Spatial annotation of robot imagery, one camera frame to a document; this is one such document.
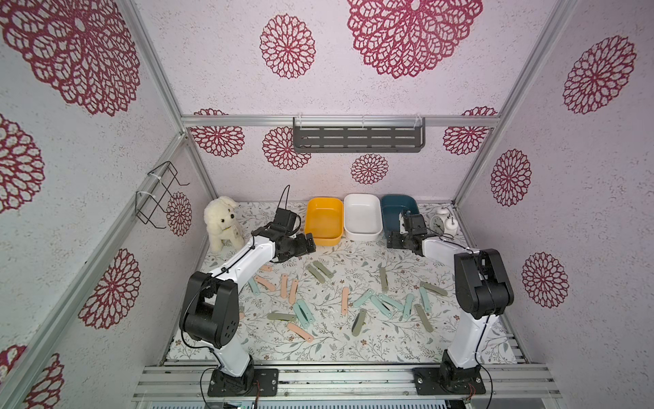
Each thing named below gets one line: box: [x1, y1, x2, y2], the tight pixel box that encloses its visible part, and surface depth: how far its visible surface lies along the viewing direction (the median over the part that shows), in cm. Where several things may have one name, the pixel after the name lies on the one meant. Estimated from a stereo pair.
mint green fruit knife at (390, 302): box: [378, 293, 405, 311], surface depth 92 cm
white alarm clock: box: [430, 206, 459, 237], surface depth 102 cm
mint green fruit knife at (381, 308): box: [370, 294, 394, 319], surface depth 91 cm
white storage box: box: [343, 192, 384, 242], surface depth 115 cm
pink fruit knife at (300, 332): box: [286, 322, 315, 343], surface depth 85 cm
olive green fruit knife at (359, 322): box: [351, 308, 368, 337], surface depth 87 cm
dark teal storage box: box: [381, 194, 420, 233], surface depth 118 cm
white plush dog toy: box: [203, 195, 245, 254], surface depth 94 cm
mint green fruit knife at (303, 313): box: [293, 299, 316, 329], surface depth 89 cm
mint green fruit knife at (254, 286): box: [248, 277, 261, 296], surface depth 95 cm
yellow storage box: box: [304, 197, 345, 247], surface depth 115 cm
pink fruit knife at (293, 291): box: [289, 278, 299, 306], surface depth 94 cm
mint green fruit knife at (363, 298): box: [352, 288, 375, 308], surface depth 92 cm
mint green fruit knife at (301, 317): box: [292, 303, 310, 329], surface depth 87 cm
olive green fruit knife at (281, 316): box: [266, 312, 297, 321], surface depth 88 cm
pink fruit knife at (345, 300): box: [341, 286, 350, 315], surface depth 92 cm
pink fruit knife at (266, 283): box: [254, 276, 277, 292], surface depth 97 cm
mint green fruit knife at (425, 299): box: [418, 286, 432, 313], surface depth 93 cm
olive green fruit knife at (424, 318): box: [413, 303, 434, 333], surface depth 88 cm
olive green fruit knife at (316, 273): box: [305, 263, 326, 284], surface depth 99 cm
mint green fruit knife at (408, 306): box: [402, 293, 415, 322], surface depth 90 cm
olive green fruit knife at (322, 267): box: [312, 260, 334, 279], surface depth 99 cm
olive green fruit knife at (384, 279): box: [379, 266, 389, 293], surface depth 97 cm
